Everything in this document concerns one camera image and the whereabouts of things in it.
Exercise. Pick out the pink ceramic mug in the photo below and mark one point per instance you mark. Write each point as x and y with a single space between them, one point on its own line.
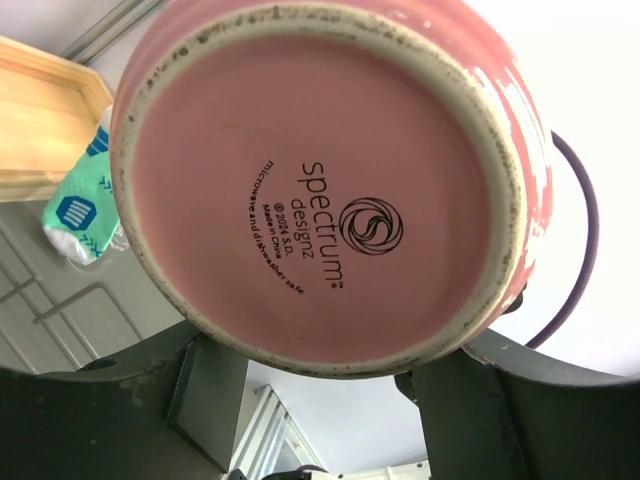
339 189

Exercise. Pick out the teal patterned sock front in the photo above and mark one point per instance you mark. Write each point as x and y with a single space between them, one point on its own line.
81 218

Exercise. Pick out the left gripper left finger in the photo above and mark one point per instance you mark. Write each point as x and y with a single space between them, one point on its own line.
164 408

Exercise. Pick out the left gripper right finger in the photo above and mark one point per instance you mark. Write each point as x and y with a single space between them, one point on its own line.
495 409

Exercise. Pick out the grey wire dish rack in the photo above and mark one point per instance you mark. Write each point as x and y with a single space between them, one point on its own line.
42 332

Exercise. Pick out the wooden tray frame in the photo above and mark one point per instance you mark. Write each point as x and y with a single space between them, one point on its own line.
50 109

